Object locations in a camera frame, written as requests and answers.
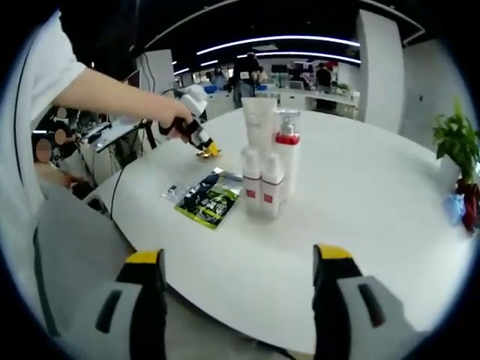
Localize red cloth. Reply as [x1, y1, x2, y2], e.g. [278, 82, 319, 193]
[454, 176, 480, 234]

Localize person's white shirt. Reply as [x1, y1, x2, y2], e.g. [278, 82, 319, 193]
[0, 10, 90, 226]

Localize white side desk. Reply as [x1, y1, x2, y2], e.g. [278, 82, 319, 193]
[79, 118, 142, 154]

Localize small red-label skincare bottle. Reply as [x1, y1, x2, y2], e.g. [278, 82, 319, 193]
[241, 145, 264, 218]
[260, 151, 287, 219]

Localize person's left hand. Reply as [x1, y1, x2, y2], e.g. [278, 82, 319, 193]
[159, 97, 195, 131]

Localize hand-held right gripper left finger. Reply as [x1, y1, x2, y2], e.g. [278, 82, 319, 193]
[69, 248, 169, 360]

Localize blue cloth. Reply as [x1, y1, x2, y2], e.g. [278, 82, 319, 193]
[442, 193, 467, 227]

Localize white skincare pump bottle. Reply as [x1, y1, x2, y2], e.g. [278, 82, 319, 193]
[274, 109, 303, 199]

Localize white skincare tube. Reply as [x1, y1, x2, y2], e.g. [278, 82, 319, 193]
[241, 96, 279, 152]

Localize person's grey trousers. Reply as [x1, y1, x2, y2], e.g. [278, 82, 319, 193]
[33, 185, 138, 338]

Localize green skincare sachet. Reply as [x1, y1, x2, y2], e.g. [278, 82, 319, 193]
[173, 169, 244, 231]

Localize computer monitor with pink screen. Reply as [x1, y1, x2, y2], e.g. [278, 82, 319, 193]
[125, 67, 144, 88]

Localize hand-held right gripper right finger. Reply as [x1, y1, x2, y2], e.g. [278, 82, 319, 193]
[312, 242, 416, 360]

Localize green plant in white pot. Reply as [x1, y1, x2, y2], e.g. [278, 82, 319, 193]
[431, 97, 480, 187]

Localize gold foil skincare sachet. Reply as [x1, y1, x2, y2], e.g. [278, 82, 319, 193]
[193, 148, 224, 161]

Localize black tripod stand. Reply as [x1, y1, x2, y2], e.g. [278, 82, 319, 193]
[142, 118, 158, 150]

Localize white office desk row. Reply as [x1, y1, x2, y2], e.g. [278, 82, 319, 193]
[277, 88, 362, 117]

